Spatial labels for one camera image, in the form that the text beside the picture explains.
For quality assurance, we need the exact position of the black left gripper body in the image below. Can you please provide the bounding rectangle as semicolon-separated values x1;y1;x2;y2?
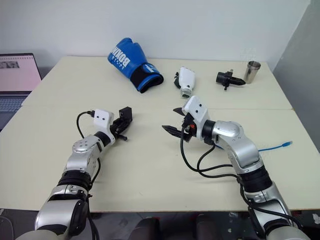
109;117;129;142

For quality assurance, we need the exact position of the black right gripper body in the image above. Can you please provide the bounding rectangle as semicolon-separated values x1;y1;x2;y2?
181;112;197;142

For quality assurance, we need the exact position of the black loose gripper part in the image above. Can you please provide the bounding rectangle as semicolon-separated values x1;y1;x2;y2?
215;69;246;91

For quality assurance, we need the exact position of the blue boxing glove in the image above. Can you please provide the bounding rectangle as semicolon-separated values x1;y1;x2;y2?
107;37;165;94

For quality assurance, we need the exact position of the steel cup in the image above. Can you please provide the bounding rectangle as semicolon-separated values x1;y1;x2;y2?
243;60;262;84

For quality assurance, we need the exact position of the dark rounded shape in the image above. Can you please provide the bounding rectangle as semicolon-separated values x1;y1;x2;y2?
134;217;161;240

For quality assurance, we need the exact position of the grey laptop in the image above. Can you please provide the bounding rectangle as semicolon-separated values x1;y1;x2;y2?
0;52;42;131

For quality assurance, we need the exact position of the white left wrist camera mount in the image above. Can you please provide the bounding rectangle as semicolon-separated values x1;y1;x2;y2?
92;109;117;146

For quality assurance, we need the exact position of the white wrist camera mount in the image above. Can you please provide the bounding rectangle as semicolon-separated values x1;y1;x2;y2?
181;95;210;140
92;109;117;146

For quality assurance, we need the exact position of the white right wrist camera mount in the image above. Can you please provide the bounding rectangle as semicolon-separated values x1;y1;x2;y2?
181;95;210;140

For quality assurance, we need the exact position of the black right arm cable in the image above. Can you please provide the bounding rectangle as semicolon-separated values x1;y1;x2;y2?
179;124;241;180

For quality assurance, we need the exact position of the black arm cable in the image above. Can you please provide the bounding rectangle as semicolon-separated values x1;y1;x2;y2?
179;124;241;180
76;109;101;193

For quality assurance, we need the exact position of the white loose gripper mount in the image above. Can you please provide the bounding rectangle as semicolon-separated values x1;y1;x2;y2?
172;66;197;100

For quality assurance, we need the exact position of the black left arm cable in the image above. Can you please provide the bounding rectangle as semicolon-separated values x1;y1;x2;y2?
76;109;101;193

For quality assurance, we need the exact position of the blue Ethernet cable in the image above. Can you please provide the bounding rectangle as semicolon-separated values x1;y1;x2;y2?
214;141;293;153

